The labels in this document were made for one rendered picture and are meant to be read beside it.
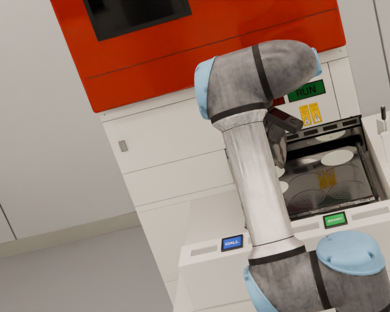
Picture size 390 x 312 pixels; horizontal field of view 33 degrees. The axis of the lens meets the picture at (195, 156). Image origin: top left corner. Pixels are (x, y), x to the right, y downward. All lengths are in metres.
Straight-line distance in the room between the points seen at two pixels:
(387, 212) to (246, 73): 0.56
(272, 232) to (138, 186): 1.05
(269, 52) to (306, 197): 0.71
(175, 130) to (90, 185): 1.91
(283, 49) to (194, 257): 0.62
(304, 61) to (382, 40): 2.35
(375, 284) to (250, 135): 0.37
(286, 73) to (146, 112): 0.94
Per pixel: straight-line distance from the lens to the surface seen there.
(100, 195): 4.06
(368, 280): 1.29
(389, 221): 1.63
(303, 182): 2.01
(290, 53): 1.32
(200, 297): 1.73
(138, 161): 2.25
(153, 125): 2.19
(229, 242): 1.69
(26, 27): 3.79
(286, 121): 1.84
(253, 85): 1.31
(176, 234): 2.37
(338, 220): 1.66
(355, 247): 1.29
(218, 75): 1.31
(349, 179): 1.97
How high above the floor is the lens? 1.82
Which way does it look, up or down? 22 degrees down
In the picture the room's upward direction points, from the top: 19 degrees counter-clockwise
